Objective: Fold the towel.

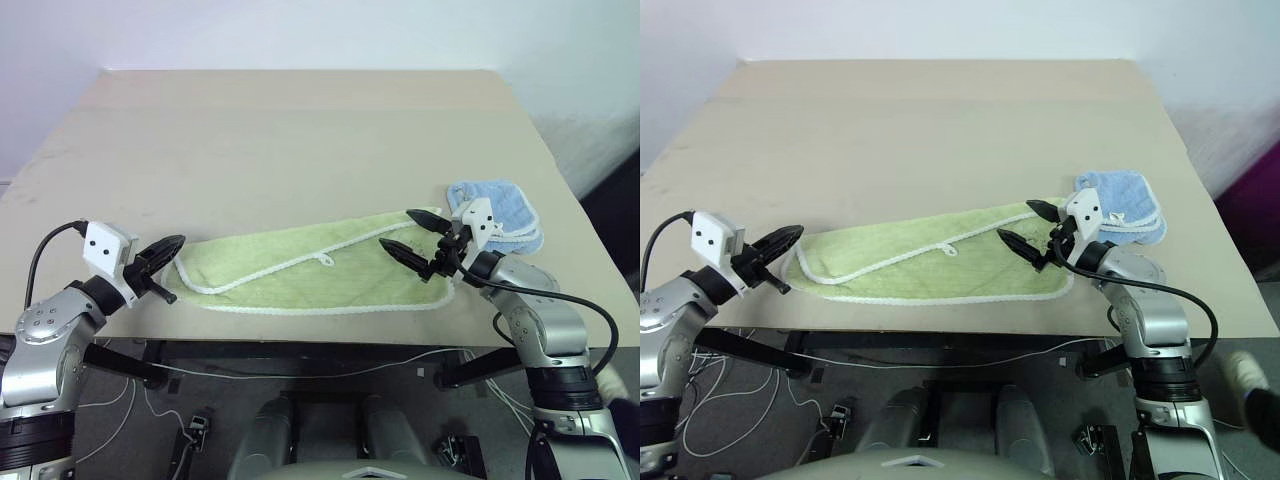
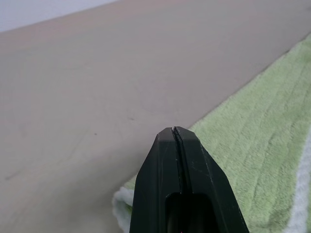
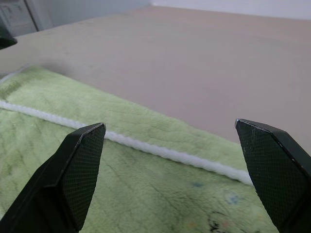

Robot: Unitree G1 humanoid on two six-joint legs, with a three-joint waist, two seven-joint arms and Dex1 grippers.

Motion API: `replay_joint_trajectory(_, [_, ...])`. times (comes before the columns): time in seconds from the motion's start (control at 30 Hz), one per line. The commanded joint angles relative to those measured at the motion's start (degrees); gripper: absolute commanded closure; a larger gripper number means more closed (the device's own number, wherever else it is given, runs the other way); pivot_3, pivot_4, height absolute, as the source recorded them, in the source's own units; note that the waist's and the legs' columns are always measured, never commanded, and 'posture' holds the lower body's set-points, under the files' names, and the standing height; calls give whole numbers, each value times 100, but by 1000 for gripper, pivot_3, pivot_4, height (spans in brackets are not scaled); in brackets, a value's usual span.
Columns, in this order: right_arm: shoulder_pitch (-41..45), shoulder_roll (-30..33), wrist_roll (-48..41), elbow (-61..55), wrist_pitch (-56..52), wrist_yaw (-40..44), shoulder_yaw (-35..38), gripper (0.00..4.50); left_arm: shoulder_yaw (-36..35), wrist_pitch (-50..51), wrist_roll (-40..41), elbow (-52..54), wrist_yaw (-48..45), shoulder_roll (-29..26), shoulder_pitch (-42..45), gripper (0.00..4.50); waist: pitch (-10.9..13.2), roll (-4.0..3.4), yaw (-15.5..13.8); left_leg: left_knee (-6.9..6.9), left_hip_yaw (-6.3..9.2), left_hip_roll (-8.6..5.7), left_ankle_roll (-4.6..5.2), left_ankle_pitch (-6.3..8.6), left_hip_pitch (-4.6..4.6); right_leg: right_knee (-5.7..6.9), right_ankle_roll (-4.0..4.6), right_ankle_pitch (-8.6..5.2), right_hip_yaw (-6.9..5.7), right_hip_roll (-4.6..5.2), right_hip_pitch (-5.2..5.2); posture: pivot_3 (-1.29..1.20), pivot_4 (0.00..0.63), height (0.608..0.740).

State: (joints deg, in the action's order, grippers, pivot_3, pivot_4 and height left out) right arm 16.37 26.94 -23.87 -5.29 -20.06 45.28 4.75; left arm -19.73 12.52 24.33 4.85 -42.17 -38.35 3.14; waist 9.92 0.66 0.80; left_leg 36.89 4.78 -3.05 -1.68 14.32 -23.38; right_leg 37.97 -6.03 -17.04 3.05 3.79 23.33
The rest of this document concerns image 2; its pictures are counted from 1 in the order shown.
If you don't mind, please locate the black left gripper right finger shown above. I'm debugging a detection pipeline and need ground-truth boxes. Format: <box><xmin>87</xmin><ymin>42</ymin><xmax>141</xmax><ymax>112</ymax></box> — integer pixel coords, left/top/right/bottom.
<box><xmin>173</xmin><ymin>126</ymin><xmax>250</xmax><ymax>233</ymax></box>

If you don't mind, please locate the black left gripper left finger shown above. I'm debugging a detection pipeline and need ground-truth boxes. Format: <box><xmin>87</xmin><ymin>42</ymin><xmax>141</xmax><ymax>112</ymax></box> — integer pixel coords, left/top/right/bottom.
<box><xmin>129</xmin><ymin>127</ymin><xmax>182</xmax><ymax>233</ymax></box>

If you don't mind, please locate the green and white towel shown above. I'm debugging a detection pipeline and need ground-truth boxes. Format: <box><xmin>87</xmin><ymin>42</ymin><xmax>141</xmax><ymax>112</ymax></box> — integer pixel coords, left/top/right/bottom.
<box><xmin>112</xmin><ymin>33</ymin><xmax>311</xmax><ymax>233</ymax></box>

